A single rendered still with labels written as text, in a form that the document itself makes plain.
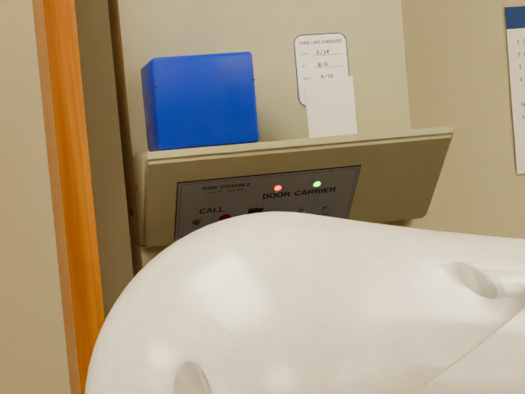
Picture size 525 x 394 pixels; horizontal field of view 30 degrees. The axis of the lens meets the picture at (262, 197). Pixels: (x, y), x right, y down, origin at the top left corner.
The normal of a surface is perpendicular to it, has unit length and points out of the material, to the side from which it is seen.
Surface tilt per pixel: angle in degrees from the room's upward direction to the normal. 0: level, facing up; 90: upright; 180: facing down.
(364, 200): 135
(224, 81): 90
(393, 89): 90
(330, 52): 90
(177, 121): 90
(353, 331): 61
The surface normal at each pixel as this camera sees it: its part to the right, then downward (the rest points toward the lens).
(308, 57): 0.23, 0.03
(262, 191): 0.22, 0.73
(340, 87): -0.05, 0.06
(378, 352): 0.39, -0.42
